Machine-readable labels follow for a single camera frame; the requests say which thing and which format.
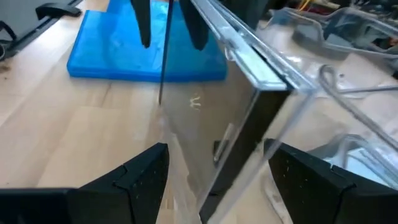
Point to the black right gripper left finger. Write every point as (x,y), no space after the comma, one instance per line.
(93,205)

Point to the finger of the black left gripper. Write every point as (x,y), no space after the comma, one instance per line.
(143,21)
(194,25)

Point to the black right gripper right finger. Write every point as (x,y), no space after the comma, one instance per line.
(326,202)

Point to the blue transparent disc case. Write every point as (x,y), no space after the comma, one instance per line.
(124,31)
(93,74)

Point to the clear jewel case black tray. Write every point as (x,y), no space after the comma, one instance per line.
(270,115)

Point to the grey side panel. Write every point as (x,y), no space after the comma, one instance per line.
(18,12)

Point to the black clamp bracket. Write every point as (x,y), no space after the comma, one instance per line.
(56,9)

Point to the black table frame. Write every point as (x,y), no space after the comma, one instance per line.
(28,35)

